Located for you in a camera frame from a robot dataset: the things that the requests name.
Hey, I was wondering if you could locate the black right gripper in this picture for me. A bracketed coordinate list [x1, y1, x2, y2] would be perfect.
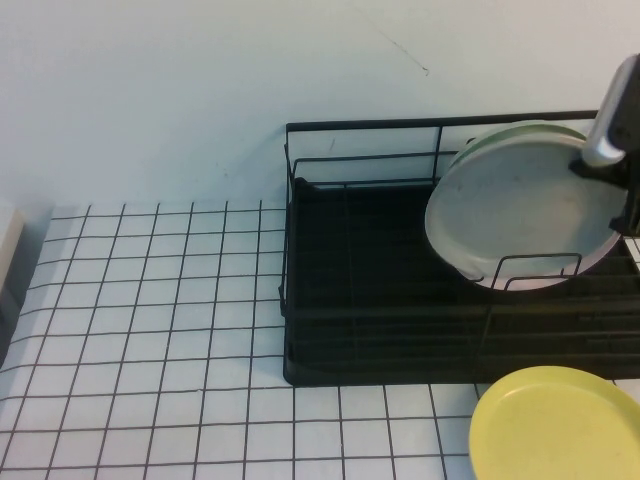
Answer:
[569, 53, 640, 236]

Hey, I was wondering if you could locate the pale pink plate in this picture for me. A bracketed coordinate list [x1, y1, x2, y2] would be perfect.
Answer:
[424, 131, 624, 292]

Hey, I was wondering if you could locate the pale green plate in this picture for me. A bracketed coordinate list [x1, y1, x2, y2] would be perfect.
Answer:
[446, 119, 590, 176]

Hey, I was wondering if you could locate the yellow plate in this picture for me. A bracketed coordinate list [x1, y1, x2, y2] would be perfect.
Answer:
[467, 365, 640, 480]

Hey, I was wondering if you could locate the white black-grid tablecloth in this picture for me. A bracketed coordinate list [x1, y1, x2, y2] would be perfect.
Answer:
[0, 199, 640, 480]

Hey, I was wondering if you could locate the black wire dish rack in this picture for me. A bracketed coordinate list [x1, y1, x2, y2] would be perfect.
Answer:
[277, 109, 640, 387]

